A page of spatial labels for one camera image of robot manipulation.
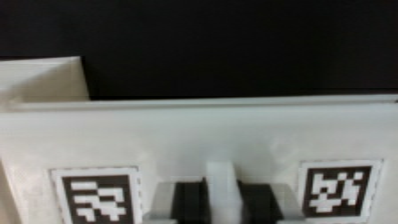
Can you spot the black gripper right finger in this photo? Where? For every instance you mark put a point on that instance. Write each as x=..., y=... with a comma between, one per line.
x=271, y=206

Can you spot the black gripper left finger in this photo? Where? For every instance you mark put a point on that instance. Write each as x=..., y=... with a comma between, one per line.
x=181, y=204

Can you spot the white cabinet body box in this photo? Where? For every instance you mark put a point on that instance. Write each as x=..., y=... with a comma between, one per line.
x=90, y=151

